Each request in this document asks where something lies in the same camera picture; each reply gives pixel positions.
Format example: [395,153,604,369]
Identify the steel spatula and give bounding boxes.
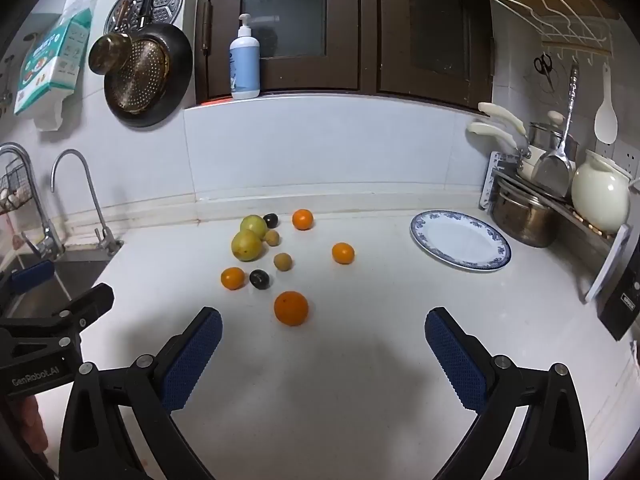
[532,61,579,198]

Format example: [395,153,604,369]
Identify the large orange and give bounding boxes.
[273,290,309,326]

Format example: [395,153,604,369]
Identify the yellow pear front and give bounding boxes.
[231,230,264,262]

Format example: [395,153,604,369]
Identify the cream handle saucepan upper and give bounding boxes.
[477,102,564,155]

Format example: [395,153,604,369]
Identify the teal paper box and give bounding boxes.
[14,6,92,122]

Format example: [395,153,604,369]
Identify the blue white oval plate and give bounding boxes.
[410,209,512,272]

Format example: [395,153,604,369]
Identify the small orange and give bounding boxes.
[220,266,246,290]
[332,243,355,264]

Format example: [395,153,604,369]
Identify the white rice paddle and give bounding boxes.
[593,62,618,145]

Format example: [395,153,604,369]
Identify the black scissors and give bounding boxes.
[533,52,554,91]

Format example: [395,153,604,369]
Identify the brown kiwi front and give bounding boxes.
[273,252,293,272]

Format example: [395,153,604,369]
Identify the white ceramic jar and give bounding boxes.
[570,151,631,233]

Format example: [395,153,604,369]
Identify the brown kiwi back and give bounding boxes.
[264,230,280,247]

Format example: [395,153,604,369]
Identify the brass strainer ladle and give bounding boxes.
[88,32,169,114]

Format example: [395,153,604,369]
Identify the chrome tall faucet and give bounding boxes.
[50,148,124,256]

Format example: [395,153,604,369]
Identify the blue soap pump bottle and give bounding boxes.
[229,13,260,100]

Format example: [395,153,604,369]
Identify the person's left hand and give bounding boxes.
[12,396,49,454]

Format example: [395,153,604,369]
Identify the brown kiwi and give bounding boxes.
[273,252,293,272]
[264,230,280,247]

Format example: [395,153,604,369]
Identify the steel stock pot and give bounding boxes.
[491,178,560,248]

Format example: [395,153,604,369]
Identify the black box on counter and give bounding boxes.
[599,250,639,341]

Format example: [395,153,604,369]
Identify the dark plum back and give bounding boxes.
[262,214,279,230]

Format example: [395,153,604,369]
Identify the cream handle saucepan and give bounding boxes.
[466,122,544,182]
[477,102,564,155]

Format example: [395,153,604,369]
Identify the white wire wall rack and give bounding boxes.
[494,0,620,60]

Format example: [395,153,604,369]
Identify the dark wooden window frame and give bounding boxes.
[195,0,494,110]

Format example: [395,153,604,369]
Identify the corner metal shelf rack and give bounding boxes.
[478,151,631,304]

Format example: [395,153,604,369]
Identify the round steel steamer rack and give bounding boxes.
[103,0,182,34]

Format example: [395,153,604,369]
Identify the green pear back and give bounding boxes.
[240,214,269,240]

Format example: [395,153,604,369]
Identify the dark plum front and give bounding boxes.
[250,269,270,290]

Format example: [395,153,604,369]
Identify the cream handle saucepan lower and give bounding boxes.
[466,122,544,182]

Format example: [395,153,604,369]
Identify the dark plum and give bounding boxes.
[262,214,279,230]
[250,269,270,290]

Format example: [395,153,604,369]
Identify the black frying pan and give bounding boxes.
[104,24,193,128]

